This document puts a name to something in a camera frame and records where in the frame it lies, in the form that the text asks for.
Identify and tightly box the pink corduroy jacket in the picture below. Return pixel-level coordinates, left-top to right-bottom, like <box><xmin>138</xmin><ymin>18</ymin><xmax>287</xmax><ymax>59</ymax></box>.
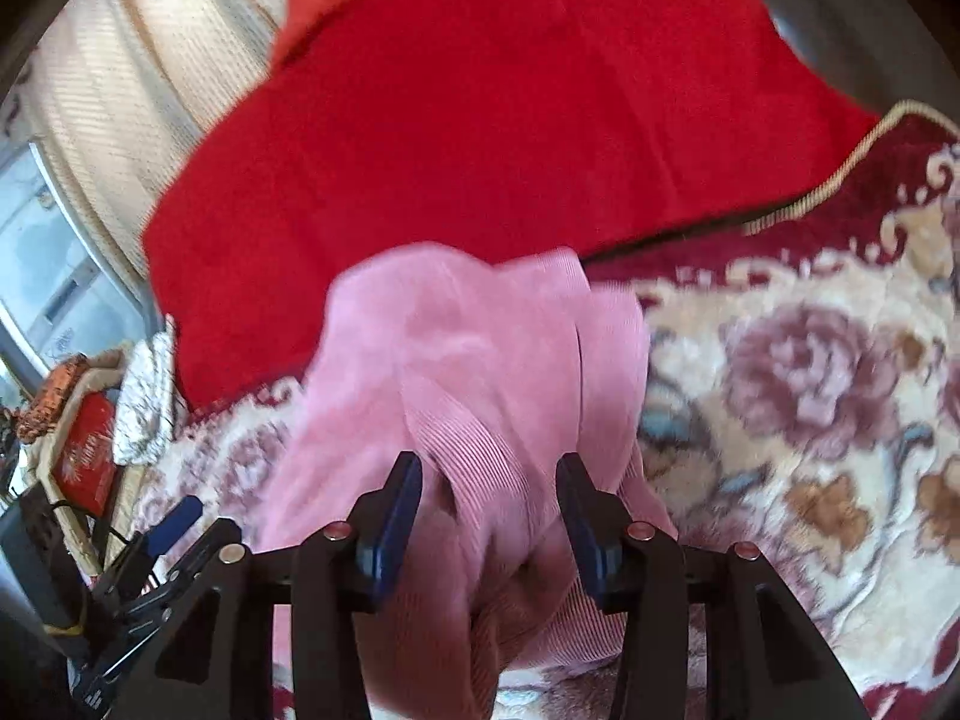
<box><xmin>256</xmin><ymin>244</ymin><xmax>670</xmax><ymax>718</ymax></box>

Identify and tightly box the red gift box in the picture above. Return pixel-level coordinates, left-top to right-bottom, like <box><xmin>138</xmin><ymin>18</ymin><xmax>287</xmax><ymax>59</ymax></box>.
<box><xmin>53</xmin><ymin>392</ymin><xmax>117</xmax><ymax>517</ymax></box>

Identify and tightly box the beige fabric bag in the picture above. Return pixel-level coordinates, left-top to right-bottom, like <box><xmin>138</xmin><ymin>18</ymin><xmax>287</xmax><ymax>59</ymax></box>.
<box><xmin>18</xmin><ymin>348</ymin><xmax>145</xmax><ymax>578</ymax></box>

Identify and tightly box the white patterned cloth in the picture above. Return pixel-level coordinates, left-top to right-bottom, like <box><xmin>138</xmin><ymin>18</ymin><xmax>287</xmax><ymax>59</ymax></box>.
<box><xmin>112</xmin><ymin>316</ymin><xmax>185</xmax><ymax>466</ymax></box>

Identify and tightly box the orange knitted item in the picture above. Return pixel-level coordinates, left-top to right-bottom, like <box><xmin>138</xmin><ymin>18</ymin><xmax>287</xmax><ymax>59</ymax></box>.
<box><xmin>16</xmin><ymin>355</ymin><xmax>89</xmax><ymax>444</ymax></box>

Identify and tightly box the floral plush blanket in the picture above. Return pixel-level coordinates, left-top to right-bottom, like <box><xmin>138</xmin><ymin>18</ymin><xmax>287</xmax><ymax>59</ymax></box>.
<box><xmin>127</xmin><ymin>99</ymin><xmax>960</xmax><ymax>720</ymax></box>

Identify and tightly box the red quilt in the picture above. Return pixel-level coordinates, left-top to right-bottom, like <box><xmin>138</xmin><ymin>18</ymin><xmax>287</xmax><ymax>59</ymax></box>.
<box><xmin>143</xmin><ymin>0</ymin><xmax>875</xmax><ymax>408</ymax></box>

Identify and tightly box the beige dotted curtain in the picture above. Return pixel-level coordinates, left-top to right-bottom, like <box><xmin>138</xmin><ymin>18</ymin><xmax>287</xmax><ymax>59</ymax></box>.
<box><xmin>21</xmin><ymin>0</ymin><xmax>286</xmax><ymax>283</ymax></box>

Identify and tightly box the window frame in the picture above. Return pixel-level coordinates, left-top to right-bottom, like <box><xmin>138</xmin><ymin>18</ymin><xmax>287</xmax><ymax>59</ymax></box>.
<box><xmin>0</xmin><ymin>140</ymin><xmax>163</xmax><ymax>408</ymax></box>

